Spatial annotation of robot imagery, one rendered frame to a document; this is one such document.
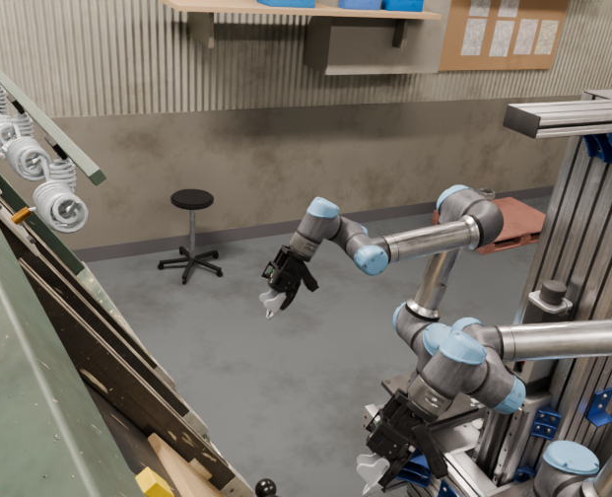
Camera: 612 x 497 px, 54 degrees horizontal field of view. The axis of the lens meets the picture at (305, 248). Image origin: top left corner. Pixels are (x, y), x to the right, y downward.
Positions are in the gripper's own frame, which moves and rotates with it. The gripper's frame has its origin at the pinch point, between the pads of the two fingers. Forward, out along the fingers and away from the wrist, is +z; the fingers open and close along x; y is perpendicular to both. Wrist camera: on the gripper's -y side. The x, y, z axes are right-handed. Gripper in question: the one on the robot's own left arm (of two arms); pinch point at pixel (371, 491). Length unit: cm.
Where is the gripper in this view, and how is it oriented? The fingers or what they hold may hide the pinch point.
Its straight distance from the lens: 124.3
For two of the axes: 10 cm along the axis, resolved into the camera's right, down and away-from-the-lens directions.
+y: -8.3, -5.6, 0.0
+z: -5.5, 8.2, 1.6
